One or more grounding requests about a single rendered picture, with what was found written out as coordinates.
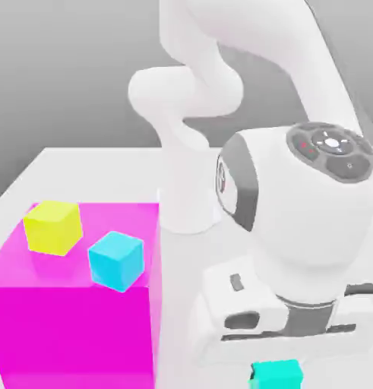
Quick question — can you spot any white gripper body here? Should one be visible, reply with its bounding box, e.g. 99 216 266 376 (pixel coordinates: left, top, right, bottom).
188 292 373 367

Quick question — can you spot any small yellow cube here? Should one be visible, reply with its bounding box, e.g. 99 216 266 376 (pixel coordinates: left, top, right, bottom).
22 200 84 257

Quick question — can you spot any small cyan cube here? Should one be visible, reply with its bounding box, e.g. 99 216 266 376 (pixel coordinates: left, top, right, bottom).
87 230 145 293

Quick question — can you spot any large magenta box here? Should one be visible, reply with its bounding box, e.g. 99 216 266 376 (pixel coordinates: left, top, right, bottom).
0 201 160 389

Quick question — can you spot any small teal cube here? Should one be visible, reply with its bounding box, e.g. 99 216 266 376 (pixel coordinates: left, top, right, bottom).
247 359 305 389

